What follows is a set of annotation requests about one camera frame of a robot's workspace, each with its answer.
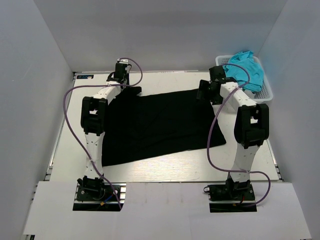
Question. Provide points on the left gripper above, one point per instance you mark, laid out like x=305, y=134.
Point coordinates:
x=127, y=76

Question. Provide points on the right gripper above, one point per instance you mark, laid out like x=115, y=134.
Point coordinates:
x=204, y=85

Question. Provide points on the black t-shirt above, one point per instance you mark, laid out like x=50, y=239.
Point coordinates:
x=143, y=127

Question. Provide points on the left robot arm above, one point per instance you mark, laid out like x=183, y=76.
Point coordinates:
x=94, y=113

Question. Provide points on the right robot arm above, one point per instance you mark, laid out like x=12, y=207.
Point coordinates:
x=251, y=127

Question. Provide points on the blue label sticker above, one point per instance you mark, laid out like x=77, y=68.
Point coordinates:
x=85, y=76

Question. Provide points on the turquoise t-shirt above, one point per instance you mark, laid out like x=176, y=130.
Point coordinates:
x=243, y=68

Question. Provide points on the white plastic basket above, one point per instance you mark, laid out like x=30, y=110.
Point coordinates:
x=265, y=95

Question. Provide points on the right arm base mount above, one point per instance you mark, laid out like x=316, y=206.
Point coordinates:
x=223, y=199

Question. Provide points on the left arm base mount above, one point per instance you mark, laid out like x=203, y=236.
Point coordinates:
x=98, y=197

